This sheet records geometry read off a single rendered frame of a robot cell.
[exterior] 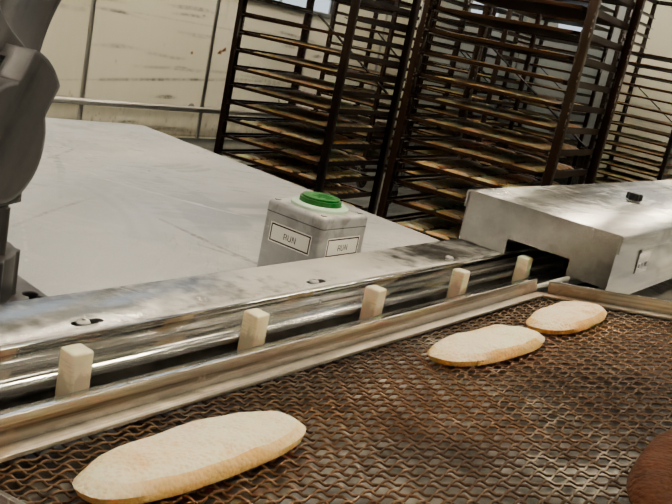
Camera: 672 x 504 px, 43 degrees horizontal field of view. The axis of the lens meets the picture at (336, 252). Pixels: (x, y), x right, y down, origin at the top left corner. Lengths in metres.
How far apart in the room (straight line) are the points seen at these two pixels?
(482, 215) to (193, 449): 0.68
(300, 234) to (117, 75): 5.37
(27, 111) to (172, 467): 0.33
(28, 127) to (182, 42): 5.87
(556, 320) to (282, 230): 0.31
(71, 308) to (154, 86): 5.80
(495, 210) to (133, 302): 0.49
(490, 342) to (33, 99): 0.32
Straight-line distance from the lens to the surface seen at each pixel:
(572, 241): 0.90
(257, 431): 0.32
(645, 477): 0.32
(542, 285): 0.86
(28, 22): 0.60
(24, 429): 0.34
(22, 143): 0.57
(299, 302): 0.64
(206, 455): 0.30
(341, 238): 0.78
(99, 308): 0.55
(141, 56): 6.20
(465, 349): 0.46
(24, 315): 0.53
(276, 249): 0.79
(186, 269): 0.79
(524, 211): 0.92
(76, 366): 0.46
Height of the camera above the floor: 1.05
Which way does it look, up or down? 14 degrees down
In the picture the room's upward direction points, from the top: 12 degrees clockwise
